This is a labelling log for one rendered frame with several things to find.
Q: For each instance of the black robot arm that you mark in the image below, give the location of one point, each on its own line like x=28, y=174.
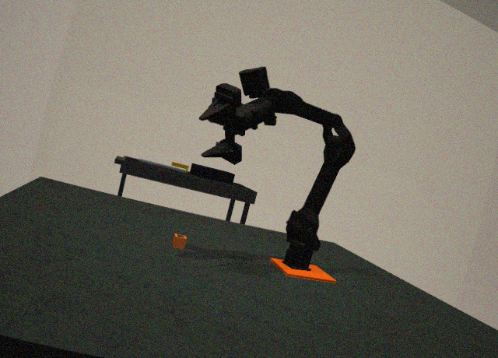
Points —
x=301, y=230

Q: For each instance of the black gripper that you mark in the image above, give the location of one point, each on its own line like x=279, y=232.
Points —
x=238, y=118

